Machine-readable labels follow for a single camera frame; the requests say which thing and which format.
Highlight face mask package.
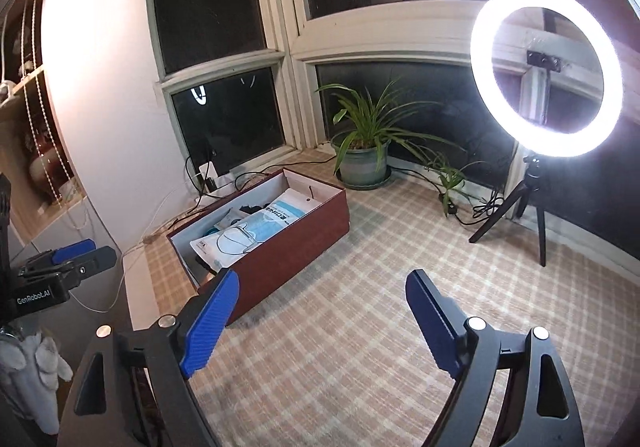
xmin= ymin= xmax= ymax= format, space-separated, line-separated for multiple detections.
xmin=190 ymin=188 xmax=321 ymax=273

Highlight left white gloved hand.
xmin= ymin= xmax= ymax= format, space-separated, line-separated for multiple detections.
xmin=1 ymin=331 xmax=73 ymax=436

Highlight wooden shelf unit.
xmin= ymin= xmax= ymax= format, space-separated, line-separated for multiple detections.
xmin=1 ymin=0 xmax=90 ymax=243

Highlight brown ceramic vase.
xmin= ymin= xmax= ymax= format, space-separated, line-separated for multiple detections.
xmin=28 ymin=133 xmax=66 ymax=200

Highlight dark red storage box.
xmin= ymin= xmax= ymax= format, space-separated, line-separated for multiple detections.
xmin=168 ymin=168 xmax=349 ymax=323

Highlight loose blue face mask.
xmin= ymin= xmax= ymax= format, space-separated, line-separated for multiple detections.
xmin=209 ymin=208 xmax=264 ymax=238

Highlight white power adapter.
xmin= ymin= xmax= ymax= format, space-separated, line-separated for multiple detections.
xmin=198 ymin=161 xmax=218 ymax=192

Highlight small green plant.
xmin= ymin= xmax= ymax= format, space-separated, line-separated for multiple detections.
xmin=401 ymin=141 xmax=472 ymax=217

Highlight black tripod stand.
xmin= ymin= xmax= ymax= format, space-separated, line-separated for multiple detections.
xmin=469 ymin=154 xmax=547 ymax=267

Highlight large potted green plant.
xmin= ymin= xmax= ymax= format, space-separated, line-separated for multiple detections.
xmin=317 ymin=81 xmax=459 ymax=190

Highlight black power cable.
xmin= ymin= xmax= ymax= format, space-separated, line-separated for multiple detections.
xmin=389 ymin=140 xmax=522 ymax=228

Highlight white ring light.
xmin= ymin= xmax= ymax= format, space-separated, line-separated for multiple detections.
xmin=470 ymin=0 xmax=625 ymax=159

